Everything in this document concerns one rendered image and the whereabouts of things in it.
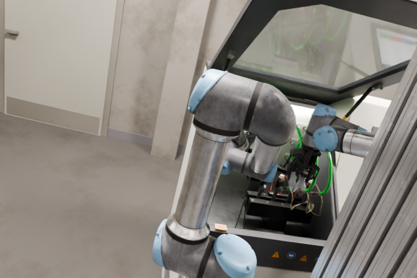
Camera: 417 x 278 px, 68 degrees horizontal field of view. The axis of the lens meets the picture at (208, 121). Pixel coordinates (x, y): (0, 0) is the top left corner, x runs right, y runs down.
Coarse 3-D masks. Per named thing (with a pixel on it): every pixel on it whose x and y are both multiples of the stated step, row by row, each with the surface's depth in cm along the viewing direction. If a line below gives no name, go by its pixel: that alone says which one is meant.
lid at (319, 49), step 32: (256, 0) 86; (288, 0) 84; (320, 0) 81; (352, 0) 79; (384, 0) 77; (416, 0) 76; (256, 32) 105; (288, 32) 105; (320, 32) 101; (352, 32) 98; (384, 32) 95; (416, 32) 92; (224, 64) 139; (256, 64) 138; (288, 64) 132; (320, 64) 126; (352, 64) 121; (384, 64) 117; (320, 96) 163; (352, 96) 154
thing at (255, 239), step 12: (228, 228) 134; (240, 228) 136; (252, 240) 134; (264, 240) 135; (276, 240) 135; (288, 240) 136; (300, 240) 138; (312, 240) 140; (324, 240) 143; (264, 252) 137; (300, 252) 139; (312, 252) 139; (264, 264) 140; (276, 264) 140; (288, 264) 141; (300, 264) 141; (312, 264) 142
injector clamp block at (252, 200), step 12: (252, 192) 160; (252, 204) 153; (264, 204) 153; (276, 204) 155; (288, 204) 158; (264, 216) 156; (276, 216) 157; (288, 216) 157; (300, 216) 158; (312, 216) 158; (276, 228) 159
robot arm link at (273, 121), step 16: (272, 96) 66; (256, 112) 65; (272, 112) 65; (288, 112) 67; (256, 128) 67; (272, 128) 67; (288, 128) 69; (256, 144) 83; (272, 144) 74; (256, 160) 90; (272, 160) 88; (256, 176) 102; (272, 176) 101
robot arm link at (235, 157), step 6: (234, 144) 106; (228, 150) 104; (234, 150) 105; (240, 150) 106; (228, 156) 103; (234, 156) 103; (240, 156) 103; (228, 162) 103; (234, 162) 103; (240, 162) 103; (228, 168) 103; (234, 168) 104; (240, 168) 103
